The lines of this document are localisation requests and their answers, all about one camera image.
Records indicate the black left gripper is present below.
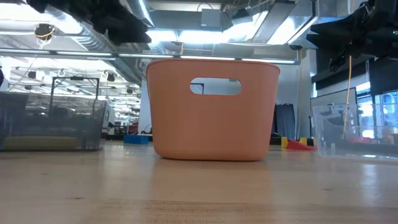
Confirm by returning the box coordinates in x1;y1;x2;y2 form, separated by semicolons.
63;0;152;46

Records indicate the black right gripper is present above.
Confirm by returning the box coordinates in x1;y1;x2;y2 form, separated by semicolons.
306;0;386;72

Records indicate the blue block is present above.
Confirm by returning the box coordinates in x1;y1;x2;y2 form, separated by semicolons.
123;134;150;145

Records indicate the long red block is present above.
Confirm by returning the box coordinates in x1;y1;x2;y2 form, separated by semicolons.
349;136;374;145

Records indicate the orange plastic basket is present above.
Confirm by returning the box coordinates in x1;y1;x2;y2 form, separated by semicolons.
146;58;281;162

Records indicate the long yellow block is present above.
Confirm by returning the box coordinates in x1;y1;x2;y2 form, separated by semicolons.
2;136;78;151

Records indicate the long ceiling light strip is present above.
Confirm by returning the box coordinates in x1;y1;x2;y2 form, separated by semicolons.
0;48;301;65

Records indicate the slanted silver ceiling panel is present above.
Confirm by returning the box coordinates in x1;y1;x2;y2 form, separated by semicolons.
251;0;318;44

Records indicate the grey partition panel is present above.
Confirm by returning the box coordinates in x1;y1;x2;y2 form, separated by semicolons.
310;87;358;108

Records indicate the grey ceiling box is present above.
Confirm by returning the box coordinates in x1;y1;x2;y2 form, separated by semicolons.
200;8;223;28

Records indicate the black ceiling dome device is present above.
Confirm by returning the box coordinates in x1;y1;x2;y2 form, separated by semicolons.
34;23;56;41

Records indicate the dark curtain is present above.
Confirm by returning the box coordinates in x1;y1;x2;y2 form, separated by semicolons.
273;103;296;140

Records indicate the smoky grey transparent container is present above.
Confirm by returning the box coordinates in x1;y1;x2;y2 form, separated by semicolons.
0;91;108;152

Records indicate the clear plastic container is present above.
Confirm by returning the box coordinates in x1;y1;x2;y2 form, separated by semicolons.
312;102;398;161

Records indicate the silver spiral ceiling duct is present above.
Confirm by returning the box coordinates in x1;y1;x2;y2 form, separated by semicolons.
124;0;156;29

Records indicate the yellow hanging cord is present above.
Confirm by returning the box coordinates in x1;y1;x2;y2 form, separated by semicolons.
341;55;353;140

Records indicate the black metal rack frame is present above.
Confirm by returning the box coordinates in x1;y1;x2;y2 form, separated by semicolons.
49;76;100;116

